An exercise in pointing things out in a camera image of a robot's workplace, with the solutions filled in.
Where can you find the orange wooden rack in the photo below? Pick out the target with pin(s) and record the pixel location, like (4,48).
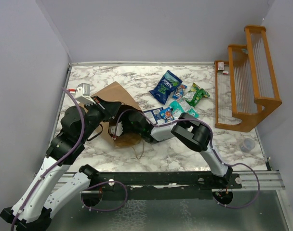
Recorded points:
(250,79)

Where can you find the blue white chips bag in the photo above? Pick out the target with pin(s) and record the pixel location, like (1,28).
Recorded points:
(154,115)

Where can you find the teal Fox's candy bag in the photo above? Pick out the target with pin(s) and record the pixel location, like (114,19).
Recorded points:
(179,107)

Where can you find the green candy bag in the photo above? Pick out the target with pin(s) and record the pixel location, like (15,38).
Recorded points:
(195,94)

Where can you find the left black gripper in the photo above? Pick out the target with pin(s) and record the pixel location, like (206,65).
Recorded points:
(109,109)

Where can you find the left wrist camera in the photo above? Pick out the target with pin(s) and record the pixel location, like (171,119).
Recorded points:
(82,94)

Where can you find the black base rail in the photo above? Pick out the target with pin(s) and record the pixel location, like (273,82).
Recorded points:
(116,186)

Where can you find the blue Burts chips bag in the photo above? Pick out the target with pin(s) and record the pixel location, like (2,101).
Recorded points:
(167,84)

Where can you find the blue M&M's packet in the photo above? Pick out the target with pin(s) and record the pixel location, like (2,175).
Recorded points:
(179,92)
(169,115)

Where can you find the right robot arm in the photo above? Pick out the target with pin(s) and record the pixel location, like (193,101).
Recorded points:
(193,133)

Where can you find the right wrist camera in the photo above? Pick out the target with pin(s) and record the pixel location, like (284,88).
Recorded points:
(115,131)

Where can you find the small red white box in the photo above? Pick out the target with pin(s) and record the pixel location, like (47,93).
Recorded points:
(220,66)

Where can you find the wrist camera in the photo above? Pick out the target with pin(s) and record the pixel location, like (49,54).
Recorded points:
(115,131)
(82,94)

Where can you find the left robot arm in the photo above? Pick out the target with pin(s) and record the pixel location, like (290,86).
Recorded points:
(39,204)

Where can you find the small clear plastic cup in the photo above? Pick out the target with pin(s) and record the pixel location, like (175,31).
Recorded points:
(247,145)

